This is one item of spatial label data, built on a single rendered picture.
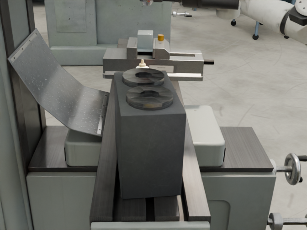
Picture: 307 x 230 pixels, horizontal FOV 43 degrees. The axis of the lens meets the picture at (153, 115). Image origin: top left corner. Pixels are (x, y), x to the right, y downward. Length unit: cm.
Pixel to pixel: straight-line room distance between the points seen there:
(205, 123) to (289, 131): 186
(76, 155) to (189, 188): 49
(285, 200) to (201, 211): 164
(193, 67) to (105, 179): 63
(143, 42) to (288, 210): 137
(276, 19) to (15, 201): 90
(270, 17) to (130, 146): 47
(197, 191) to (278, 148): 209
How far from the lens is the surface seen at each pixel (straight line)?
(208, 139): 121
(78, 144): 119
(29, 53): 123
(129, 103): 72
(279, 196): 240
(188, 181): 84
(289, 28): 96
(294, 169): 146
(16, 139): 119
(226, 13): 110
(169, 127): 71
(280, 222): 142
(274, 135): 302
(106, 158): 91
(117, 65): 134
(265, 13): 99
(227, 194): 130
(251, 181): 129
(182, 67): 134
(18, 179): 126
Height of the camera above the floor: 142
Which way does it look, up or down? 27 degrees down
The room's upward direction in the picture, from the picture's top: 2 degrees clockwise
